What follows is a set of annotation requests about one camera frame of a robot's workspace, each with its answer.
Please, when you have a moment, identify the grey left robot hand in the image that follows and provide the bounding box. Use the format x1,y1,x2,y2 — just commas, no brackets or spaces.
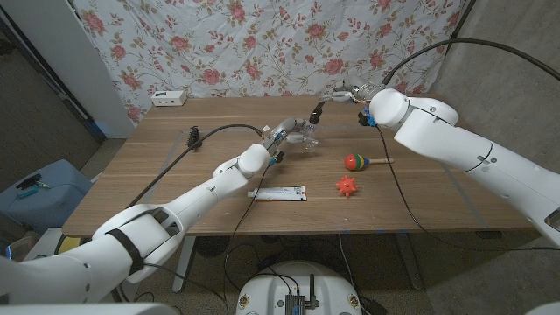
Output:
261,116,320,166

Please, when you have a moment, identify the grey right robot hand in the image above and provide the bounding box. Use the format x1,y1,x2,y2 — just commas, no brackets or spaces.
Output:
318,78,387,129

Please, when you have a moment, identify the clear plastic dispenser bottle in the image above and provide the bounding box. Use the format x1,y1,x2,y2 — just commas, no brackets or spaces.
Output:
301,123,320,152

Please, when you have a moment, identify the black pump spray head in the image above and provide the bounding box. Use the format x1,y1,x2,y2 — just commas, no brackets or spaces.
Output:
308,101,326,125

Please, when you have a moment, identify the colourful striped wooden maraca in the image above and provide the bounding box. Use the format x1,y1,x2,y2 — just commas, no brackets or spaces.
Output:
344,153,395,172

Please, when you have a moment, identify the orange spiky stress ball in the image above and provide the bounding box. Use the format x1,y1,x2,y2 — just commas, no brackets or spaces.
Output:
335,174,360,198

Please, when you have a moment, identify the white toothpaste tube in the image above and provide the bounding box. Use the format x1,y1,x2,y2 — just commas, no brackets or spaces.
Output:
247,185,308,202

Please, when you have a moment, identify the floral backdrop cloth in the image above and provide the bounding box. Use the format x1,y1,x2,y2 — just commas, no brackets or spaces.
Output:
72,0,467,126

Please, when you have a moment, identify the black ridged clip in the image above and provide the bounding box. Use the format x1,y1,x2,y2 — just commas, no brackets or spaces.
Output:
187,125,203,151

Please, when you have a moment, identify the white power strip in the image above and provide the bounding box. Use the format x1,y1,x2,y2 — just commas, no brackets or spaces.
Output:
150,89,188,108

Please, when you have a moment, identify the black backdrop stand pole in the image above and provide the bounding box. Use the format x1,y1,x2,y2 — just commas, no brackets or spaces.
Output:
444,0,477,43

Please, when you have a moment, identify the black round floor fan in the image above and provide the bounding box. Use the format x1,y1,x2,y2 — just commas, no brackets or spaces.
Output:
194,235,232,258

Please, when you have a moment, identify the black antenna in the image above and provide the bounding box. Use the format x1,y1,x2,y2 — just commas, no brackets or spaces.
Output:
305,274,319,310

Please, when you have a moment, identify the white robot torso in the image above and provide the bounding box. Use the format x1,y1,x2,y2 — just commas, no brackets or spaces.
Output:
234,261,363,315

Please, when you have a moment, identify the white table leg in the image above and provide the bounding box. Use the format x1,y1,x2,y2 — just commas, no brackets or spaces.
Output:
171,235,197,294

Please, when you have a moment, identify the black electronics module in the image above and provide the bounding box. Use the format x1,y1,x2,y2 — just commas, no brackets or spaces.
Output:
284,293,306,315

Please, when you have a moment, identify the grey table leg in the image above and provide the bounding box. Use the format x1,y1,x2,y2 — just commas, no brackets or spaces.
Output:
393,232,424,292

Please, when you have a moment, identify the black power adapter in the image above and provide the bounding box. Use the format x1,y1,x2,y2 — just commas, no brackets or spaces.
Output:
358,296,389,315

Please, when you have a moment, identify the blue plastic storage box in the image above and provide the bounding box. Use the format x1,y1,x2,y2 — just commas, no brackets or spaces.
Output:
0,158,95,235

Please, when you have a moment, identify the yellow and black floor panel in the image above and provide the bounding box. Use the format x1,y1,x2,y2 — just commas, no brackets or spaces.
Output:
56,234,95,256

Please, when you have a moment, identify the teal pen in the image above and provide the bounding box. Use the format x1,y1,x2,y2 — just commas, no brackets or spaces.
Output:
17,182,52,200

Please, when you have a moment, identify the thin black left hand cable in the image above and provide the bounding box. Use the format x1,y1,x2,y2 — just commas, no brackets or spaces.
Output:
221,162,273,303

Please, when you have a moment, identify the thin black hand cable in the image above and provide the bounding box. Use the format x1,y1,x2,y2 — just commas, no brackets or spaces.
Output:
374,125,560,253
221,162,273,303

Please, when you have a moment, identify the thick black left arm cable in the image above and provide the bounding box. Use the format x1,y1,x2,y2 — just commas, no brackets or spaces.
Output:
126,123,264,209

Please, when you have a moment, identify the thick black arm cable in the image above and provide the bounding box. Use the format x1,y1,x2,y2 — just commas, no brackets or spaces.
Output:
126,123,264,209
381,38,560,87

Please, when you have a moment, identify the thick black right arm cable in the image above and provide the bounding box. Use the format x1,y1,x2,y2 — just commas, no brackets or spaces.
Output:
381,38,560,87

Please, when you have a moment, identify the thin black right hand cable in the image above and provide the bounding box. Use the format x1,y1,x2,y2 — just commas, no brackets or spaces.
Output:
374,125,560,253

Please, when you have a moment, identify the grey floor cable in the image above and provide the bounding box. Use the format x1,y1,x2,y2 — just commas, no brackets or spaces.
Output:
338,234,365,303

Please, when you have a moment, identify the black handled tool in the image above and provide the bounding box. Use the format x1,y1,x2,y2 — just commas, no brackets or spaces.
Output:
16,172,43,191

